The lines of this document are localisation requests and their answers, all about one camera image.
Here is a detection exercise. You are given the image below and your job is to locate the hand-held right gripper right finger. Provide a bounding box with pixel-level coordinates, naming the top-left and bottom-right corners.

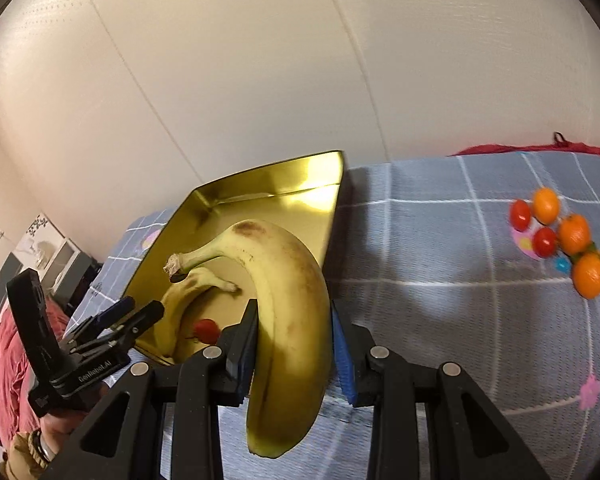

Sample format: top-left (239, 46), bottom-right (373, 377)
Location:
top-left (331, 300), bottom-right (551, 480)

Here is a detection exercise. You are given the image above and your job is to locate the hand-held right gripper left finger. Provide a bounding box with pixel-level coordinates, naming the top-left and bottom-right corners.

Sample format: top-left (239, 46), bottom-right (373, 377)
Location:
top-left (42, 299), bottom-right (260, 480)

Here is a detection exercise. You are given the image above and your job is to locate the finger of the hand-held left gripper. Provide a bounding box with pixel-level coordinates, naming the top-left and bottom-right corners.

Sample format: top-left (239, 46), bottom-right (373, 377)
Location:
top-left (72, 296), bottom-right (136, 345)
top-left (87, 301), bottom-right (163, 353)

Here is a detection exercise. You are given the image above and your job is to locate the red cherry tomato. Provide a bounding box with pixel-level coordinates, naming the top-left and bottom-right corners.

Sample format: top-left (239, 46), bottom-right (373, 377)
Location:
top-left (532, 227), bottom-right (560, 258)
top-left (192, 318), bottom-right (221, 345)
top-left (509, 200), bottom-right (533, 231)

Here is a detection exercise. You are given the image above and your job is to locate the yellow banana with brown patch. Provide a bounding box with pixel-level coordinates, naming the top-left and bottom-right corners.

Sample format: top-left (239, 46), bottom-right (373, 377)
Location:
top-left (165, 219), bottom-right (335, 458)

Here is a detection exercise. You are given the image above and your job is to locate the gold metal tin box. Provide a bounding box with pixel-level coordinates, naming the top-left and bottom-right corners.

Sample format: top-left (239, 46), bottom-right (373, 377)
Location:
top-left (122, 150), bottom-right (351, 366)

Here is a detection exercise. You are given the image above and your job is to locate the orange mandarin with stem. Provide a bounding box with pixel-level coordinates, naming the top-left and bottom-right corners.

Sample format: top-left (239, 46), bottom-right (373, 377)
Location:
top-left (559, 213), bottom-right (593, 256)
top-left (571, 251), bottom-right (600, 300)

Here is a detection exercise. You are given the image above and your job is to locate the person's left hand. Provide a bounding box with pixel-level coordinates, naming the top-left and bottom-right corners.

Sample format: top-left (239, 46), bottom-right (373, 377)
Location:
top-left (44, 382), bottom-right (112, 453)

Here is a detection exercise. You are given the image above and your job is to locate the grey cabinet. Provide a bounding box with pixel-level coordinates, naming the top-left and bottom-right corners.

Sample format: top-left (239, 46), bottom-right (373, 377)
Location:
top-left (42, 239), bottom-right (103, 306)

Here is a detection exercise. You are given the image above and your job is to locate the red quilt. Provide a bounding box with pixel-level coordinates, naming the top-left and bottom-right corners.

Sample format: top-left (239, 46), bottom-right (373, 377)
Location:
top-left (0, 300), bottom-right (71, 456)

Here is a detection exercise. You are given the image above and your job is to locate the wrist watch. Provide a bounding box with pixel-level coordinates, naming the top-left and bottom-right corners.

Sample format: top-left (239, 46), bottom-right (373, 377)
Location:
top-left (29, 429), bottom-right (56, 463)

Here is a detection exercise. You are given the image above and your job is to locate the blue checked printed blanket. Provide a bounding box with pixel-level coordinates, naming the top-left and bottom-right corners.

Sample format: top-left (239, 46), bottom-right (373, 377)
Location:
top-left (62, 150), bottom-right (600, 480)

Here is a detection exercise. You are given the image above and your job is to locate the red cloth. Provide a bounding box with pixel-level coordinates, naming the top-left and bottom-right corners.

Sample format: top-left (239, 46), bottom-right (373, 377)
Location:
top-left (447, 141), bottom-right (600, 158)

